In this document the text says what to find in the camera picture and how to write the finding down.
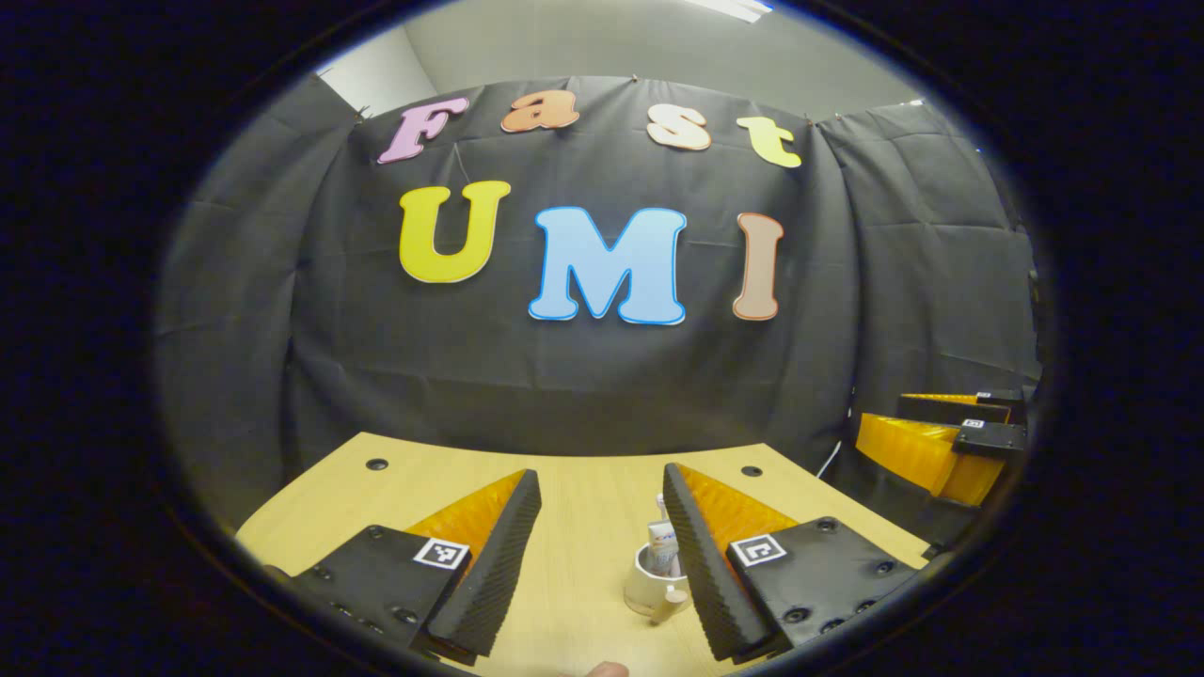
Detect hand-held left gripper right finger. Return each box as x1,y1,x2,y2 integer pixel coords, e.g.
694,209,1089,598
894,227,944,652
661,462,927,664

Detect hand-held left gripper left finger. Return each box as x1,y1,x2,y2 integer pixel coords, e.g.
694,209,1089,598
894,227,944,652
273,468,544,667

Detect white toothpaste tube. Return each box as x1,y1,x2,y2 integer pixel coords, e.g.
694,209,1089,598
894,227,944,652
645,523,683,577

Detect white cup with wooden handle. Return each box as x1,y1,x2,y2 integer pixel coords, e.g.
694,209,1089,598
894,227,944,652
623,541,702,624

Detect wooden desktop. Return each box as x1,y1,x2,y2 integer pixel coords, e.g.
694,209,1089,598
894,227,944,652
235,431,932,677

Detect ceiling light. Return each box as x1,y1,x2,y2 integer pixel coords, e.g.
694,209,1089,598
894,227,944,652
682,0,774,24

